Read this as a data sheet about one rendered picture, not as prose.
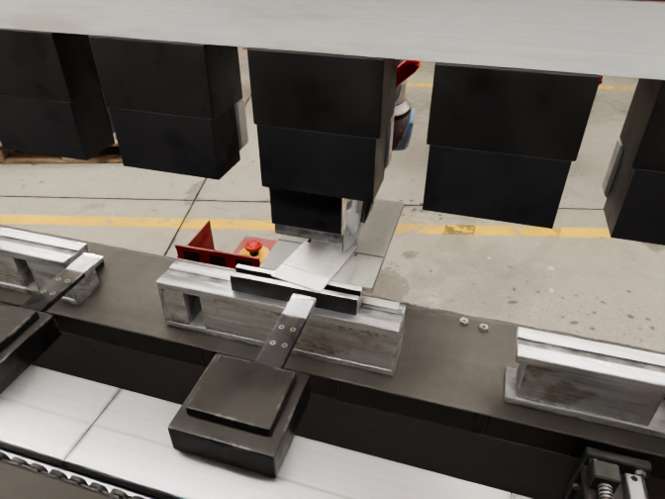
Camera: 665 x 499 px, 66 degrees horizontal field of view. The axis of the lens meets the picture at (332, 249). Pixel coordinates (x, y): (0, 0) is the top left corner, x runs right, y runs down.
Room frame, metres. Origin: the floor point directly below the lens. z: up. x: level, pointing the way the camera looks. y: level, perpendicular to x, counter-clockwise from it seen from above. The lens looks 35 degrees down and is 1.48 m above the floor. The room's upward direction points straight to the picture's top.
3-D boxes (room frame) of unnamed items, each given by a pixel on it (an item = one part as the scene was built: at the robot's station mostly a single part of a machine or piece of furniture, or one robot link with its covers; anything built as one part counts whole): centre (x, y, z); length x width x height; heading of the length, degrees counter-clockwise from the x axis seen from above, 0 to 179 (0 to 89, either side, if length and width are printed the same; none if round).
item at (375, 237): (0.74, -0.01, 1.00); 0.26 x 0.18 x 0.01; 163
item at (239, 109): (0.65, 0.20, 1.26); 0.15 x 0.09 x 0.17; 73
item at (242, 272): (0.60, 0.06, 0.98); 0.20 x 0.03 x 0.03; 73
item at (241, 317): (0.61, 0.09, 0.92); 0.39 x 0.06 x 0.10; 73
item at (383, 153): (0.59, 0.01, 1.26); 0.15 x 0.09 x 0.17; 73
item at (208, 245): (0.98, 0.23, 0.75); 0.20 x 0.16 x 0.18; 75
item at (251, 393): (0.44, 0.08, 1.01); 0.26 x 0.12 x 0.05; 163
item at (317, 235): (0.59, 0.03, 1.13); 0.10 x 0.02 x 0.10; 73
